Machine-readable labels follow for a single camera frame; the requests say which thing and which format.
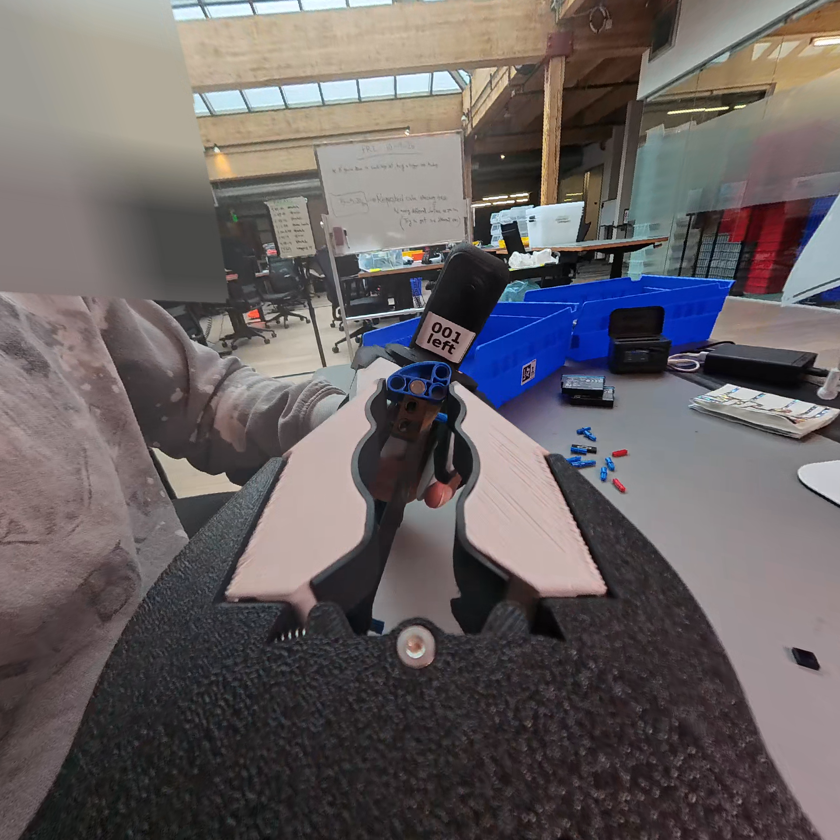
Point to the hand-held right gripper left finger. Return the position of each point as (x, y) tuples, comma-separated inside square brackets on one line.
[(308, 512)]

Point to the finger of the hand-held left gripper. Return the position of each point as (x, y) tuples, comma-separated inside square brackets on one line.
[(395, 453)]

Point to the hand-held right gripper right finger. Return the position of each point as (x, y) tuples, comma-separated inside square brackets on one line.
[(525, 512)]

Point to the black angled beam with holes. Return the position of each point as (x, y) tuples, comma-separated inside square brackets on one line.
[(401, 423)]

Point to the blue curved brick piece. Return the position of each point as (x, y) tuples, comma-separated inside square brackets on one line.
[(397, 384)]

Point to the person's left forearm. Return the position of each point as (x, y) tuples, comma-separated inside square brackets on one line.
[(262, 407)]

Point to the long background desk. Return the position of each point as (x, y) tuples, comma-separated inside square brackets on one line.
[(590, 248)]

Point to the grey desk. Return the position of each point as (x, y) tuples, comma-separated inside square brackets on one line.
[(689, 558)]

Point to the person's left hand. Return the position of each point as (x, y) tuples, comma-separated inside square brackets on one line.
[(441, 495)]

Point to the blue and red pieces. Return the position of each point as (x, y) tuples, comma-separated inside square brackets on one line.
[(587, 462)]

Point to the blue plastic bin with label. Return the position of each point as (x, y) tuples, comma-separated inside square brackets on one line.
[(525, 354)]

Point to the white storage box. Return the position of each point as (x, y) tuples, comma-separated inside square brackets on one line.
[(554, 224)]

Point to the whiteboard on stand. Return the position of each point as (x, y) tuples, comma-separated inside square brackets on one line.
[(394, 190)]

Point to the black office chair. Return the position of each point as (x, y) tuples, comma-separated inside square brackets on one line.
[(246, 302), (348, 295), (289, 289)]

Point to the black charger case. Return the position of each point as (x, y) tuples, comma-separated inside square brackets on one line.
[(636, 341)]

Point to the paper flip chart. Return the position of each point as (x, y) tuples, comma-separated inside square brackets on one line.
[(291, 226)]

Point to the person's camouflage sweatshirt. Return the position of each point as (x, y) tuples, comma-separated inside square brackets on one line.
[(65, 525)]

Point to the folded printed booklet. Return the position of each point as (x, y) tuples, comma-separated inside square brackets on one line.
[(764, 410)]

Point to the black power adapter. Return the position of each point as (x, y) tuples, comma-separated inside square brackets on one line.
[(758, 364)]

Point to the shelf of storage bins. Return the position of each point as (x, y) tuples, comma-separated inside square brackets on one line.
[(761, 243)]

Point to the white book stand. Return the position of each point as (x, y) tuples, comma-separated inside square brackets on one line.
[(823, 482)]

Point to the small black square brick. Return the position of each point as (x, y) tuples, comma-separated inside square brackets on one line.
[(806, 658)]

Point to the black camera battery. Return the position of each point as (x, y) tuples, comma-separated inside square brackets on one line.
[(581, 384), (600, 398)]

